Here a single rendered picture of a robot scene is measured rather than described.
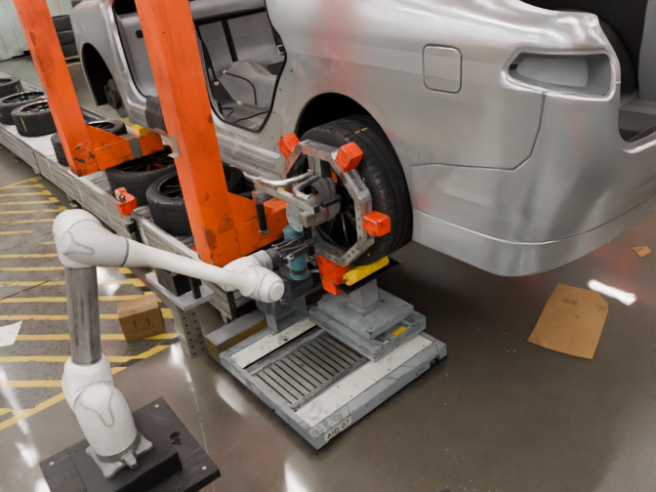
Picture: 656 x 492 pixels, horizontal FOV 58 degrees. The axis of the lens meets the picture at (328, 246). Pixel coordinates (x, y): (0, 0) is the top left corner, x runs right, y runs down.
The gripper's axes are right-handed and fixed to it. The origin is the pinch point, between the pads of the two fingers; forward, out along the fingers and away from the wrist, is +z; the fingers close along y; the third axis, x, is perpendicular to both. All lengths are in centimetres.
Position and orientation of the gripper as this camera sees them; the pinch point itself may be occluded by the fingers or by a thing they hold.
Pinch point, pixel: (308, 240)
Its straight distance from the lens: 236.4
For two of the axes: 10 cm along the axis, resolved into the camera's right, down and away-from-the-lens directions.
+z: 7.6, -3.8, 5.2
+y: 6.4, 3.1, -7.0
